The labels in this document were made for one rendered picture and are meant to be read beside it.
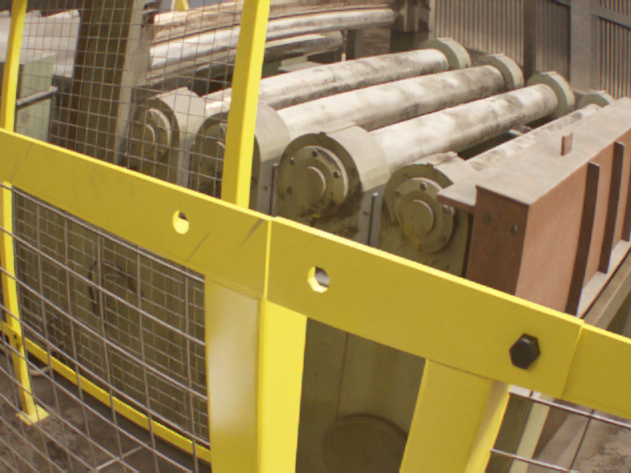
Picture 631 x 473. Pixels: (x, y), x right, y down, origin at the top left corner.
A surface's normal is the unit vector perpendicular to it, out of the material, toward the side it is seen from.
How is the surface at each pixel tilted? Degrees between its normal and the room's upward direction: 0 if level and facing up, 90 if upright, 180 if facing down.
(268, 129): 51
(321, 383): 90
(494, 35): 90
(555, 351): 90
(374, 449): 88
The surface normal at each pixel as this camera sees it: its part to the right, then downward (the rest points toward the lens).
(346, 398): -0.57, 0.28
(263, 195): 0.82, 0.28
